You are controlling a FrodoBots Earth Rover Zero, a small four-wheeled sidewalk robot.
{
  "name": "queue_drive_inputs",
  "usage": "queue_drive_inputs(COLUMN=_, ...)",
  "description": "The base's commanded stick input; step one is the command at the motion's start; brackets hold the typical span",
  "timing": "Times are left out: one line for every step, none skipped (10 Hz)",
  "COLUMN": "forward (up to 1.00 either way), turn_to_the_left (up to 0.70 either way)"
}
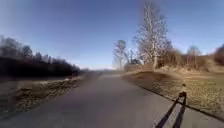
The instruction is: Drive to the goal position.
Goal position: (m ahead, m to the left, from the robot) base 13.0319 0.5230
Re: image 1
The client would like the small bare tree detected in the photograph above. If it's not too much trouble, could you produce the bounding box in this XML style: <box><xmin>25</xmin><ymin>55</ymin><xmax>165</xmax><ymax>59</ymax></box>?
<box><xmin>112</xmin><ymin>39</ymin><xmax>128</xmax><ymax>70</ymax></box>

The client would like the grey asphalt path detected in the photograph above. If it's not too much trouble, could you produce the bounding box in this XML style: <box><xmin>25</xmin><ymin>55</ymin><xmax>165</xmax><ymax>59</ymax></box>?
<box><xmin>0</xmin><ymin>72</ymin><xmax>224</xmax><ymax>128</ymax></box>

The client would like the tall bare birch tree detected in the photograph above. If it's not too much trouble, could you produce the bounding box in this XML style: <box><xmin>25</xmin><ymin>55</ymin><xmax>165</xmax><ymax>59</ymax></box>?
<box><xmin>133</xmin><ymin>2</ymin><xmax>173</xmax><ymax>70</ymax></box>

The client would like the row of brown bushes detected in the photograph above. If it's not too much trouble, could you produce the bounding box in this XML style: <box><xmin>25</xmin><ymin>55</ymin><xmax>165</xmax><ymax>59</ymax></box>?
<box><xmin>123</xmin><ymin>43</ymin><xmax>224</xmax><ymax>73</ymax></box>

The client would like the person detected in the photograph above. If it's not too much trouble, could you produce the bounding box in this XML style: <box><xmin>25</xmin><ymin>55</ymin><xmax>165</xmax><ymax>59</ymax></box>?
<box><xmin>176</xmin><ymin>83</ymin><xmax>188</xmax><ymax>106</ymax></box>

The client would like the dry grass verge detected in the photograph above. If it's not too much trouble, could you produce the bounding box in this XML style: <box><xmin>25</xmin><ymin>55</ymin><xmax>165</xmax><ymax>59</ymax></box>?
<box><xmin>0</xmin><ymin>73</ymin><xmax>88</xmax><ymax>118</ymax></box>

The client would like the dark wood of trees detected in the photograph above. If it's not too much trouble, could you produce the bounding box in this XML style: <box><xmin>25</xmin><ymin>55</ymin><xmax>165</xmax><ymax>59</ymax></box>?
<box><xmin>0</xmin><ymin>35</ymin><xmax>88</xmax><ymax>81</ymax></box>

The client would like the dry grass slope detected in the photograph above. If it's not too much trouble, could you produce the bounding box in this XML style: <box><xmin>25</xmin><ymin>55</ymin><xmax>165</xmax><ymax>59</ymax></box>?
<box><xmin>120</xmin><ymin>65</ymin><xmax>224</xmax><ymax>121</ymax></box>

